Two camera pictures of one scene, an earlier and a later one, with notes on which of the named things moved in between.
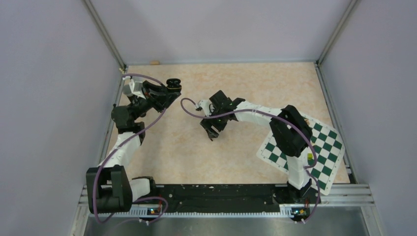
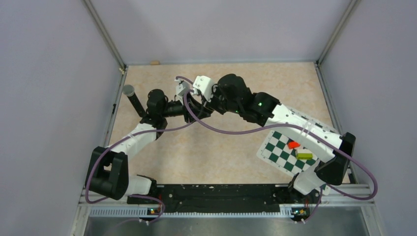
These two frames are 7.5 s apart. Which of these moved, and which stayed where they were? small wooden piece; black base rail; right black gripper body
Moved: right black gripper body
Stayed: black base rail; small wooden piece
